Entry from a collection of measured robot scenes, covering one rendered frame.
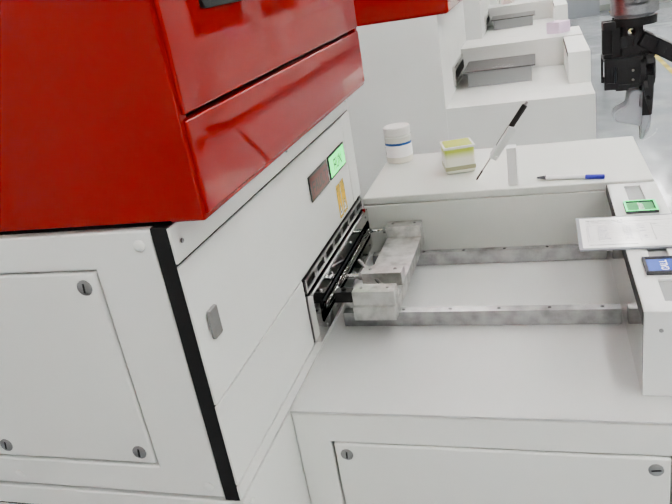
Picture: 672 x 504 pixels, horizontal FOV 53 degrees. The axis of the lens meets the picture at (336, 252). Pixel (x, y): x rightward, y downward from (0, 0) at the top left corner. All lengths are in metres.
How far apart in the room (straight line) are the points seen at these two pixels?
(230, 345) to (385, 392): 0.31
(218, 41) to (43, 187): 0.27
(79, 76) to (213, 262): 0.27
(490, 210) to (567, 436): 0.64
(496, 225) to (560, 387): 0.55
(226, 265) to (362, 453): 0.41
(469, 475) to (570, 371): 0.23
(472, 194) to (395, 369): 0.52
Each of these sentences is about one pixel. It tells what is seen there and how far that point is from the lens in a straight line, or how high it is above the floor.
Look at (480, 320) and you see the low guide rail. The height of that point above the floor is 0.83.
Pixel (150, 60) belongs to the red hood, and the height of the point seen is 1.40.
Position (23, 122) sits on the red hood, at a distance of 0.85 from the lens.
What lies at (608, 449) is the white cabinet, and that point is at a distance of 1.08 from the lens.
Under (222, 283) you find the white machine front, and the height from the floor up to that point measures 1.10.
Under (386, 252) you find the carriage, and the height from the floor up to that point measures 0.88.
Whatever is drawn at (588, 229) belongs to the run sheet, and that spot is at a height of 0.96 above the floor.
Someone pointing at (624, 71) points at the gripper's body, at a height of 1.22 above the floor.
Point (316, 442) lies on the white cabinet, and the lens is 1.15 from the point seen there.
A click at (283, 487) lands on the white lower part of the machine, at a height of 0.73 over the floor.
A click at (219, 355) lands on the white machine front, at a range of 0.90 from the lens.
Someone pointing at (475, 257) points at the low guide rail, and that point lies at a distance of 1.52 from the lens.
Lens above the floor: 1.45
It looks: 22 degrees down
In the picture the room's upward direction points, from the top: 10 degrees counter-clockwise
